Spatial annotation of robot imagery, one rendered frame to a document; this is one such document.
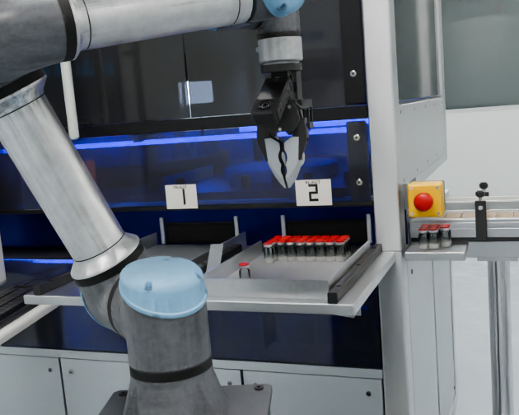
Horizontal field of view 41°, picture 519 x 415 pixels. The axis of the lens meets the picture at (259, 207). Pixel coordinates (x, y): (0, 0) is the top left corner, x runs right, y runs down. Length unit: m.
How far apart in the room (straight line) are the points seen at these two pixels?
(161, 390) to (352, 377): 0.82
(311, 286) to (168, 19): 0.55
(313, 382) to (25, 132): 1.01
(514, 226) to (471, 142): 4.51
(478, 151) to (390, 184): 4.61
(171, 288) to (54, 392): 1.23
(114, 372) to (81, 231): 0.99
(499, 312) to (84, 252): 1.05
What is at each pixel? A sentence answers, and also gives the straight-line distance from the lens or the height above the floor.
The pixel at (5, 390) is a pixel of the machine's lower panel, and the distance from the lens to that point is 2.24.
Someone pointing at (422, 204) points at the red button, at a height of 0.99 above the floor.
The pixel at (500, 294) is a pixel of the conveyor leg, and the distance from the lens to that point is 1.75.
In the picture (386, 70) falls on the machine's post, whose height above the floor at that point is 1.28.
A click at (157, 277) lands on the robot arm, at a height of 1.01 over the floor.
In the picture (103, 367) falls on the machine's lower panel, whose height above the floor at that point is 0.56.
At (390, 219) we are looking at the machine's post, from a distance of 1.59.
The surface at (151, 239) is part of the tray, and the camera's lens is 1.87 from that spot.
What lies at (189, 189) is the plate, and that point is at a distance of 1.73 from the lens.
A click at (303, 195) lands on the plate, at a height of 1.01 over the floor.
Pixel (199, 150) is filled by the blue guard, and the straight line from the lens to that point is 1.71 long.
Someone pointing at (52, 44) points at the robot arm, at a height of 1.32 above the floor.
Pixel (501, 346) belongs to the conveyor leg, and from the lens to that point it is 1.79.
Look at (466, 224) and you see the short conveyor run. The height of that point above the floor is 0.92.
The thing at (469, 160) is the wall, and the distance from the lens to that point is 6.18.
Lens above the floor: 1.23
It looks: 8 degrees down
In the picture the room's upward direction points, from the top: 5 degrees counter-clockwise
